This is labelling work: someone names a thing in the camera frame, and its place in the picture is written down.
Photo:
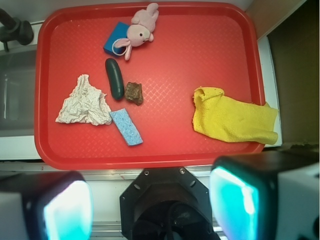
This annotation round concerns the black octagonal mount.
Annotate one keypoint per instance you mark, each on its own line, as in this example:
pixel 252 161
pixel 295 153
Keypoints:
pixel 166 204

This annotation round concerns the pink plush bunny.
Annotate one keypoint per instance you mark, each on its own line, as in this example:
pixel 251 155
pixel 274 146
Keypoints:
pixel 143 24

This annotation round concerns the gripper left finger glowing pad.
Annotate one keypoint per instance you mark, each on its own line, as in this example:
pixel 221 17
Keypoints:
pixel 45 206

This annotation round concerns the metal sink basin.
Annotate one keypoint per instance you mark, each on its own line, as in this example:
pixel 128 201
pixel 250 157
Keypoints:
pixel 17 93

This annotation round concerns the brown crumpled wrapper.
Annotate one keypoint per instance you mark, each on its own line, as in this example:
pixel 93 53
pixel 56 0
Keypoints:
pixel 133 93

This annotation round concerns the dark green cucumber toy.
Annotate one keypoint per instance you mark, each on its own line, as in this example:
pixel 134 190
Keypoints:
pixel 115 78

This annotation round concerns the white paper towel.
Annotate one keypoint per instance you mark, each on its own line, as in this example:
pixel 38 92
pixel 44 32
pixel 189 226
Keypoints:
pixel 86 104

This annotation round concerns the brown cardboard box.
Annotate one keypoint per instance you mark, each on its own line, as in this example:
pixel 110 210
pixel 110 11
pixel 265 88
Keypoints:
pixel 294 47

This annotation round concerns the black faucet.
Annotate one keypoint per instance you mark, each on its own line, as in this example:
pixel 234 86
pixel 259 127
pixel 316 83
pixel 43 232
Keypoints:
pixel 14 29

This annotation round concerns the yellow cloth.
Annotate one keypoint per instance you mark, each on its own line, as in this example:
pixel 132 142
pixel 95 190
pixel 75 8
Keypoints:
pixel 225 119

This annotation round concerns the red plastic tray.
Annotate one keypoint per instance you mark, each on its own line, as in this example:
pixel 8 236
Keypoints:
pixel 196 44

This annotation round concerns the light blue sponge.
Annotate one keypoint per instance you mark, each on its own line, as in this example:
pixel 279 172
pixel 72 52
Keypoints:
pixel 126 127

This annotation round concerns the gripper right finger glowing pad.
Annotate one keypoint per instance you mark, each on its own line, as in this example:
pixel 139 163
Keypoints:
pixel 272 195

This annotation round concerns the blue block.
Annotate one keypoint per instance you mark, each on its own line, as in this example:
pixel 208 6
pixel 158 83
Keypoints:
pixel 118 32

